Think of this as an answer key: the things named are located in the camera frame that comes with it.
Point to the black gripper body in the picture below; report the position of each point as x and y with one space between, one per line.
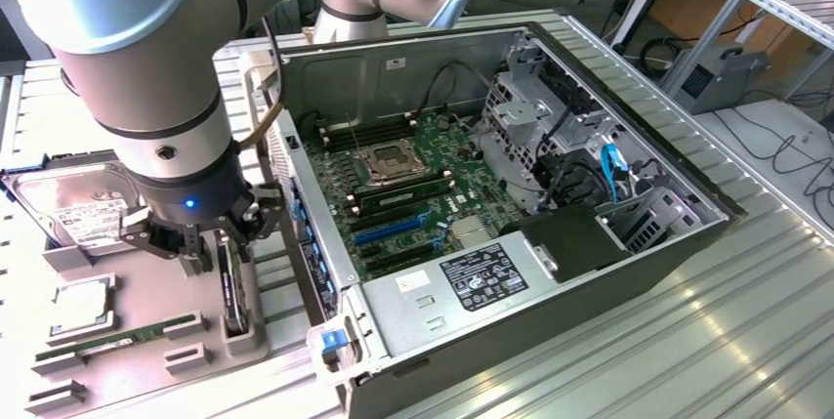
188 194

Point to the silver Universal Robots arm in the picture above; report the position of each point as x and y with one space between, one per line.
129 23

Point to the grey parts rack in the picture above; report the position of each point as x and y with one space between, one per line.
143 302

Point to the silver hard disk drive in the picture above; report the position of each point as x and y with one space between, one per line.
72 199

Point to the silver CPU chip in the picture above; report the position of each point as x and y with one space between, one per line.
79 309

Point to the blue expansion slot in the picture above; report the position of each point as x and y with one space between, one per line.
387 231

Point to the black expansion slot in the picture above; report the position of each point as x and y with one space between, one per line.
391 258

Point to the metal CPU socket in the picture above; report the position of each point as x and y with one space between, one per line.
390 164

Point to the installed green RAM stick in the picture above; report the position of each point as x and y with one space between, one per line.
404 196

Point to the blue case latch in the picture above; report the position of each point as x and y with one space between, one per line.
332 340

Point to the green motherboard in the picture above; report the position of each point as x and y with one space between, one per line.
450 170

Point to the silver chipset heat sink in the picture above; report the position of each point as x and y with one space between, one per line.
474 232

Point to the silver power supply unit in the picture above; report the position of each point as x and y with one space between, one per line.
456 287

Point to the metal disk bay cage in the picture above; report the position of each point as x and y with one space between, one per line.
527 111

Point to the black plastic shroud box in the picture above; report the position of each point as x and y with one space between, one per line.
572 243

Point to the open black PC case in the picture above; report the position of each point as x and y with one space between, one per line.
586 311

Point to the grey robot controller box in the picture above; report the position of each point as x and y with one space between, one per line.
717 77

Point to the aluminium profile frame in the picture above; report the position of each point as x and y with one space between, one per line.
782 9

